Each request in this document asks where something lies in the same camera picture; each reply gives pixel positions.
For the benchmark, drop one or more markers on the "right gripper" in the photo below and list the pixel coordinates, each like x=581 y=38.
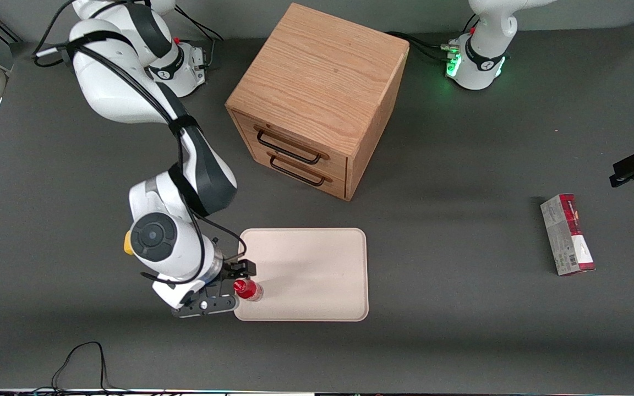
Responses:
x=233 y=271

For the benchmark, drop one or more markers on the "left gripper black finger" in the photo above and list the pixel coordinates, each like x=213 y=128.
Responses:
x=633 y=168

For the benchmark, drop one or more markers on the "coke bottle with red cap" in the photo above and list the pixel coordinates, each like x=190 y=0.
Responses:
x=246 y=289

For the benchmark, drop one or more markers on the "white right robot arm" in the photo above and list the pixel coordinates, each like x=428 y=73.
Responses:
x=108 y=82

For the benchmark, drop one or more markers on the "beige rectangular tray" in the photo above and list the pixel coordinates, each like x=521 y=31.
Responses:
x=311 y=275

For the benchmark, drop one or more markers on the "red plaid cardboard box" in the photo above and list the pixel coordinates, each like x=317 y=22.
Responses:
x=567 y=236

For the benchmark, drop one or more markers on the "wooden two-drawer cabinet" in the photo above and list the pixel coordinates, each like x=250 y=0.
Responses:
x=317 y=77

